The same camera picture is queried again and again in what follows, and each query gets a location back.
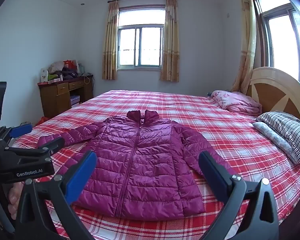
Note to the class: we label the pale green bag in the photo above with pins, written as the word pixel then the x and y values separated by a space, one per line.
pixel 80 67

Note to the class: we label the wooden headboard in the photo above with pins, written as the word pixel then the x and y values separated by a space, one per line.
pixel 272 90

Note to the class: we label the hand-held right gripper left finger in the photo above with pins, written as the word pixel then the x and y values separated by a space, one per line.
pixel 82 175

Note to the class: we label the bed with red plaid sheet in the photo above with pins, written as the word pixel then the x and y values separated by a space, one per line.
pixel 190 110

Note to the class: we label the person's left hand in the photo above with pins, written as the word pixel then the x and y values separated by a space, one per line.
pixel 13 197

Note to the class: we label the striped pillow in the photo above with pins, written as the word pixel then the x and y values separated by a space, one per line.
pixel 285 127

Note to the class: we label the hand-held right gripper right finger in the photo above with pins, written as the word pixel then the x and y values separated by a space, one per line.
pixel 212 175

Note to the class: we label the pale floral pillow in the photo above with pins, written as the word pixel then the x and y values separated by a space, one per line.
pixel 272 137

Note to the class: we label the purple puffer jacket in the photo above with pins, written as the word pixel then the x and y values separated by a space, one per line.
pixel 145 160

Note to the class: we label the small sliding window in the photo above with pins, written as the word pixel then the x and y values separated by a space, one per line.
pixel 140 45

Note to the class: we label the pile of clothes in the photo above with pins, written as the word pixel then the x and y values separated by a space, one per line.
pixel 65 73

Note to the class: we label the red gift bag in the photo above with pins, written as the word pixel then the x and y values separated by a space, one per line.
pixel 68 63

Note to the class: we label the yellow floral curtain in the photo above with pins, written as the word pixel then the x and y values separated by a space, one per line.
pixel 247 42
pixel 110 45
pixel 170 42

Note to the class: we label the purple cardboard box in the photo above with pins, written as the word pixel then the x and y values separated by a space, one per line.
pixel 75 98

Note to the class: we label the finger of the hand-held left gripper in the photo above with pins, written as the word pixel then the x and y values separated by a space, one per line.
pixel 55 142
pixel 21 130

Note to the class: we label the lime green cloth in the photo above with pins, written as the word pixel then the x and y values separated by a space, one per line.
pixel 52 76

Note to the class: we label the large sliding window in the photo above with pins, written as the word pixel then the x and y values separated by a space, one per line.
pixel 282 42

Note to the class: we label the brown wooden desk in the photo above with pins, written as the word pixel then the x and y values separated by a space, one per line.
pixel 52 100

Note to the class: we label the red plastic bag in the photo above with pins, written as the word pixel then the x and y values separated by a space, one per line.
pixel 42 120

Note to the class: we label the white printed box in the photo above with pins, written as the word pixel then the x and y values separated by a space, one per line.
pixel 44 75

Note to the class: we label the pink folded quilt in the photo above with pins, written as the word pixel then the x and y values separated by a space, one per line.
pixel 237 102

